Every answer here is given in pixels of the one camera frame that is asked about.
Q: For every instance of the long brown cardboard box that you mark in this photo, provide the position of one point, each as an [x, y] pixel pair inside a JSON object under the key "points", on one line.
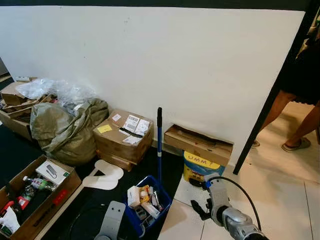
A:
{"points": [[200, 145]]}

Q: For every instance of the small white box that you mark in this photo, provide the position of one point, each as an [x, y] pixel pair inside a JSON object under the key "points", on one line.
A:
{"points": [[133, 196]]}

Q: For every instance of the white product box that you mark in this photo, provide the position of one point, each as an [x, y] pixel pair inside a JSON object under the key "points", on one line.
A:
{"points": [[51, 171]]}

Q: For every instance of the large dark floor mat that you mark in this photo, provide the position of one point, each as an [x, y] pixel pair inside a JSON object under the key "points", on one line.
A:
{"points": [[12, 150]]}

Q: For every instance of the yellow sticky note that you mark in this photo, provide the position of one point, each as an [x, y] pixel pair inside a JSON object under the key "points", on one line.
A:
{"points": [[104, 128]]}

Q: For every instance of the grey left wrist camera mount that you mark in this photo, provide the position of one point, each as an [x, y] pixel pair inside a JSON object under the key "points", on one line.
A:
{"points": [[111, 220]]}

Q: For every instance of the olive green sack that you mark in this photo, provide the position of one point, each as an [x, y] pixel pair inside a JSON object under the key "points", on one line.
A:
{"points": [[65, 135]]}

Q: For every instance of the person in black shorts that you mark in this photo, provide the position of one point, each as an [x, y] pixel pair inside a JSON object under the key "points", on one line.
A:
{"points": [[300, 75]]}

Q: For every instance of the clear plastic bags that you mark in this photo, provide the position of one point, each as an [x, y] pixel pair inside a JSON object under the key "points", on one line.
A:
{"points": [[55, 90]]}

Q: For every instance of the cardboard box of scraps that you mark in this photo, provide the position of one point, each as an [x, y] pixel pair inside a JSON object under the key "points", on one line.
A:
{"points": [[15, 125]]}

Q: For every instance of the labelled closed cardboard box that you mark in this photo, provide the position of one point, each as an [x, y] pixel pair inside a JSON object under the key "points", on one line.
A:
{"points": [[117, 145]]}

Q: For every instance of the small brown cardboard box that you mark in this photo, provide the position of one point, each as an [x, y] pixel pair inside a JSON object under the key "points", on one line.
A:
{"points": [[12, 95]]}

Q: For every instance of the black wall edge trim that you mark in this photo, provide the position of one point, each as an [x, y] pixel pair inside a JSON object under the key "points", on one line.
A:
{"points": [[270, 95]]}

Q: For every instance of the red and black tool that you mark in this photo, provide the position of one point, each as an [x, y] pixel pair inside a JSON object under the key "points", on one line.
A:
{"points": [[21, 202]]}

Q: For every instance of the white shoe insole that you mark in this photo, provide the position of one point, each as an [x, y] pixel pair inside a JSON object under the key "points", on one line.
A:
{"points": [[111, 170], [100, 182]]}

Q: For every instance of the yellow snack wrapper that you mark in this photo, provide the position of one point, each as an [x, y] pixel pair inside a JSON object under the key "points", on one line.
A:
{"points": [[145, 192]]}

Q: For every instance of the yellow and blue bag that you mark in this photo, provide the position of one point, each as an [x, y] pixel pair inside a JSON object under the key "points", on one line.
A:
{"points": [[200, 165]]}

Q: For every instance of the open brown cardboard box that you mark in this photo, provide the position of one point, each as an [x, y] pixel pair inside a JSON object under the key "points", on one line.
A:
{"points": [[55, 205]]}

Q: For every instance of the clear plastic bottle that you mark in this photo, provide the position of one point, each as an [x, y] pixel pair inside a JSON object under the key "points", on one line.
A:
{"points": [[40, 183]]}

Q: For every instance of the white plastic tube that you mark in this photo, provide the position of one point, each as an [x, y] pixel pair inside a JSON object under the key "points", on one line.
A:
{"points": [[152, 210]]}

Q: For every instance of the white crumpled bag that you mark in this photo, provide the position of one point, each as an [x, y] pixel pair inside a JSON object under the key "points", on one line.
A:
{"points": [[9, 221]]}

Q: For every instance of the small white carton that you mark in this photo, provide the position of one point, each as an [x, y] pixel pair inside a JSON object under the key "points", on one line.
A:
{"points": [[23, 78]]}

